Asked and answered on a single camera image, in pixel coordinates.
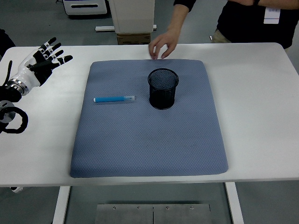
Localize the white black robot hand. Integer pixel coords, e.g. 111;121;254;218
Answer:
13;36;74;88

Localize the blue marker with clear cap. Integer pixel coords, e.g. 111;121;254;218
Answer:
93;95;136;104

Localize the black mesh pen holder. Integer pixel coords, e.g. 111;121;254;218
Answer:
147;68;180;111

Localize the person's hand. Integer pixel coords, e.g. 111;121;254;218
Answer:
148;30;179;60

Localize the black rounded object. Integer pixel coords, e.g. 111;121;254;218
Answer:
0;28;16;59

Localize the white appliance with black slot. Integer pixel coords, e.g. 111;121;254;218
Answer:
62;0;108;16

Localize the white floor bar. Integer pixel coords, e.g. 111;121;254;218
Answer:
95;24;157;32

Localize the brown cardboard box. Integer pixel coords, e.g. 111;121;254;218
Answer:
116;32;151;45

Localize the white cabinet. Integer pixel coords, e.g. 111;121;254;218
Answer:
109;0;156;35

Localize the blue-grey textured mat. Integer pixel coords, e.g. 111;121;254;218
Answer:
69;58;229;179

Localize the white table leg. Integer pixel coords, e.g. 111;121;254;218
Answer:
224;182;245;224
51;186;71;224

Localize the person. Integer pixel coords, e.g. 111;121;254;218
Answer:
173;0;299;49

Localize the white name badge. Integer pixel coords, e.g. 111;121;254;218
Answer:
263;6;281;25

